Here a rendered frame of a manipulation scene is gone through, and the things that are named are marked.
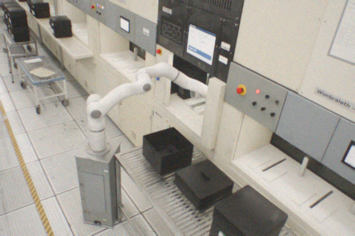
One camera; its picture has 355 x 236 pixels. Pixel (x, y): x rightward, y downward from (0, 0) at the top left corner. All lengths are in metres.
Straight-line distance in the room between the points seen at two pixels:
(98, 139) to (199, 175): 0.79
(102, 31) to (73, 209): 2.10
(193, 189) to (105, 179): 0.76
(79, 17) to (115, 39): 1.50
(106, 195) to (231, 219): 1.21
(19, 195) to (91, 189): 0.94
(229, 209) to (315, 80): 0.78
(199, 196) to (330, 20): 1.18
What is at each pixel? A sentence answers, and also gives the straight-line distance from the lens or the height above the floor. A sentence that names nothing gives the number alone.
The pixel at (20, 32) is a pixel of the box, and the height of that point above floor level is 0.63.
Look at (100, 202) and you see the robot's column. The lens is 2.57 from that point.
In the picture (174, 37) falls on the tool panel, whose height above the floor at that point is 1.53.
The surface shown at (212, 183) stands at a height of 0.86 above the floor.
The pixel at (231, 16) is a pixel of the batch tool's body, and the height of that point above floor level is 1.82.
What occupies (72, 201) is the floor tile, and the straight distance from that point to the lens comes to 3.03.
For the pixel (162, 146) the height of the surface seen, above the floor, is 0.80.
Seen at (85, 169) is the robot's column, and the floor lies 0.64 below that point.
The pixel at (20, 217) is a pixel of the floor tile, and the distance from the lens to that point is 3.03.
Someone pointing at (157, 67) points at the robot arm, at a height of 1.42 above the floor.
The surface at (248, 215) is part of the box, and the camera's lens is 1.63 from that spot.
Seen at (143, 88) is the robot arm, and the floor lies 1.31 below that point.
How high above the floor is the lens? 2.20
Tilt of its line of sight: 32 degrees down
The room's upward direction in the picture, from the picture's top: 6 degrees clockwise
